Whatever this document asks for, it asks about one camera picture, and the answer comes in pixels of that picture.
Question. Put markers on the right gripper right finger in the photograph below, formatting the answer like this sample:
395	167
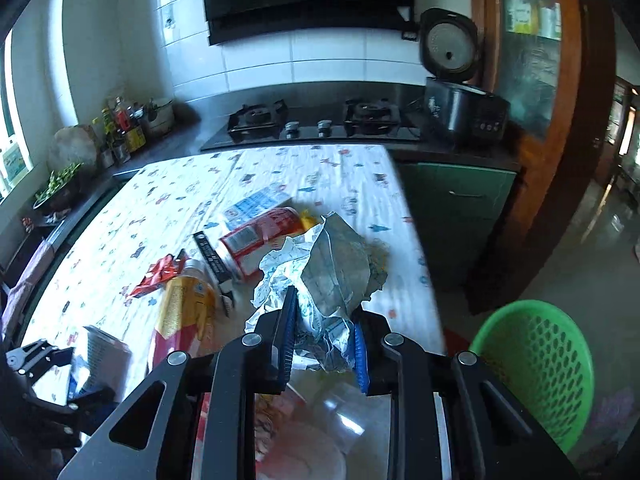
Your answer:
373	369

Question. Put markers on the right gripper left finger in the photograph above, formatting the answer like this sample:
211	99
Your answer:
272	342

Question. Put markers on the black narrow snack packet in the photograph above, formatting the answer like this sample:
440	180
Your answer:
221	274

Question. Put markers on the silver foil bag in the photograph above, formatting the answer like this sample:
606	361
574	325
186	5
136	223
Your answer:
334	270

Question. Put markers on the red white drink can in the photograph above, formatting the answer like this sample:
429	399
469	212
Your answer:
243	248

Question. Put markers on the blue white milk carton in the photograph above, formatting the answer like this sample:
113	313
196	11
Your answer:
252	206

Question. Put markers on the yellow snack bag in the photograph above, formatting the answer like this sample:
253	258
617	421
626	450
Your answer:
308	220

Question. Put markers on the green kitchen cabinet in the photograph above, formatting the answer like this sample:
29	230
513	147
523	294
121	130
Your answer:
454	208

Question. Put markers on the white ribbed carton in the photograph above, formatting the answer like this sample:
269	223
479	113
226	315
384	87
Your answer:
99	361

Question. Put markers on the large yellow red bag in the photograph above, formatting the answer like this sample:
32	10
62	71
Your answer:
187	315

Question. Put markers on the red small wrapper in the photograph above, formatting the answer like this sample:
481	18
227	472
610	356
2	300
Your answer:
160	273

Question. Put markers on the green plastic waste basket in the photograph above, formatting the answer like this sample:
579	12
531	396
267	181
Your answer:
541	355

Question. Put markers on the printed white tablecloth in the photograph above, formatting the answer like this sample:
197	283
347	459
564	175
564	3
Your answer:
160	209

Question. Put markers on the black gas stove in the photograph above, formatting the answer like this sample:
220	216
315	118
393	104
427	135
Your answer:
354	120

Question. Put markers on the condiment bottles cluster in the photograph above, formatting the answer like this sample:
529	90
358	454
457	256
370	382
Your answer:
125	128

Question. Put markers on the black rice cooker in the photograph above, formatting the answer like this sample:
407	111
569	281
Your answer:
455	109

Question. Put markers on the wooden glass door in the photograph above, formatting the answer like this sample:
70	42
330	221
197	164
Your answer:
554	62

